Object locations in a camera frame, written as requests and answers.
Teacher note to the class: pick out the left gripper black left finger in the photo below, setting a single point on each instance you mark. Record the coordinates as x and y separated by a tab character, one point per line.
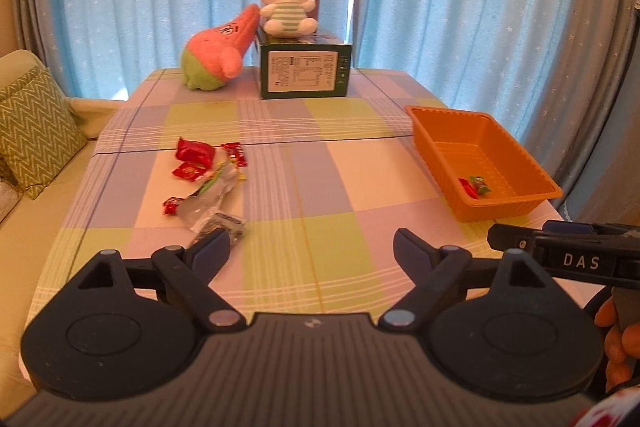
120	327

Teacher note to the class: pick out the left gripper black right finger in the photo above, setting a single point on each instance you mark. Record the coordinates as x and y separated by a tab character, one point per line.
502	328

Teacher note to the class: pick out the clear green snack bag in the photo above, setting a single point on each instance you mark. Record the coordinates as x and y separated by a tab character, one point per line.
200	206

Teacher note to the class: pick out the clear dark snack packet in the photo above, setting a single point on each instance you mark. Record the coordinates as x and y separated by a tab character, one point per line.
234	226

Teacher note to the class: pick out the right hand orange glove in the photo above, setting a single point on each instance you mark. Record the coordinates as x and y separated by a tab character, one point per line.
619	346

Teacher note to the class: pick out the grey outer curtain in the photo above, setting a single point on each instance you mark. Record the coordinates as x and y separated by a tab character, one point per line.
586	130

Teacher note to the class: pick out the beige sofa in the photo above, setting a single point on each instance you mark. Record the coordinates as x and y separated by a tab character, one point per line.
30	228

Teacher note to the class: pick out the small red candy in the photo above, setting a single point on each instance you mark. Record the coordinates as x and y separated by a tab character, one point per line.
171	205

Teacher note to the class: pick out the red candy in tray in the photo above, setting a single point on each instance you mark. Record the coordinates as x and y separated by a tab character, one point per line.
469	188

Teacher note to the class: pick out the green candy in tray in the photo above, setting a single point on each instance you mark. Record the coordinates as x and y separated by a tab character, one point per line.
479	185

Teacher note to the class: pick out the orange plastic tray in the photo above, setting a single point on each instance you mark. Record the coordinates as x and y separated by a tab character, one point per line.
457	144

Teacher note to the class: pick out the small red snack packet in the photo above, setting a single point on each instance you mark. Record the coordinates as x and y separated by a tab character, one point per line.
189	172

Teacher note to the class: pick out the white fluffy cushion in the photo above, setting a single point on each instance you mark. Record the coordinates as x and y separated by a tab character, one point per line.
10	191

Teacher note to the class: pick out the large red snack packet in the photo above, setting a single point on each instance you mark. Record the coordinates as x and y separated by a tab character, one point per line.
195	152

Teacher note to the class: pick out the green chevron cushion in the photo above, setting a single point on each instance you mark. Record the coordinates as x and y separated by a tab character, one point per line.
39	136

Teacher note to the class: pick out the red candy bar wrapper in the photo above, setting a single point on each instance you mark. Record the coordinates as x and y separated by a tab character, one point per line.
235	153

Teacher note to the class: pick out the plaid tablecloth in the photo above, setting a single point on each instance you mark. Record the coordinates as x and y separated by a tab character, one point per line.
328	182

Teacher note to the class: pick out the pink starfish plush toy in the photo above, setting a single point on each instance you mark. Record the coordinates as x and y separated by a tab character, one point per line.
214	56

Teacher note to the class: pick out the green cardboard box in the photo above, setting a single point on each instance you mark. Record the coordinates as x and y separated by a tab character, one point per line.
314	66

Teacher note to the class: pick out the white bunny plush toy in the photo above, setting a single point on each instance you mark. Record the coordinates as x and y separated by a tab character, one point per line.
288	18

